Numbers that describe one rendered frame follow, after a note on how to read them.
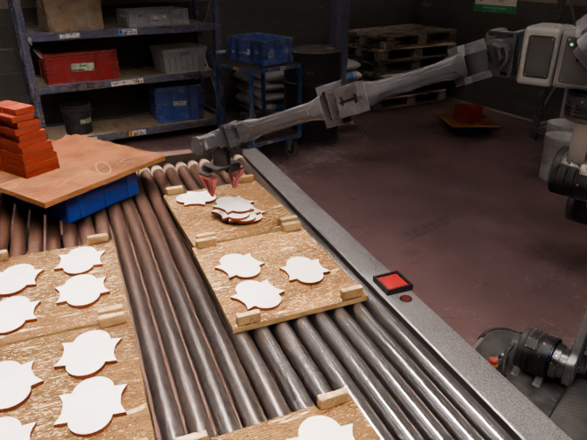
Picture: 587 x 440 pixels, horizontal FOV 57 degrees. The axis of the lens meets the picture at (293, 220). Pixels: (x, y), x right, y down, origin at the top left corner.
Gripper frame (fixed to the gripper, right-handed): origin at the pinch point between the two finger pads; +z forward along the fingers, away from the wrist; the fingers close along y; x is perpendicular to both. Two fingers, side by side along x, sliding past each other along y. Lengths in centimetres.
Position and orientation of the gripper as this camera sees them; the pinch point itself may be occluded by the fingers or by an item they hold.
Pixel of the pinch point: (223, 189)
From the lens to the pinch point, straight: 177.5
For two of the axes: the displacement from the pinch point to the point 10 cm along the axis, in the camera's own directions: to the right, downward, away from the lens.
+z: -0.1, 9.0, 4.5
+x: -7.5, -3.0, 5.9
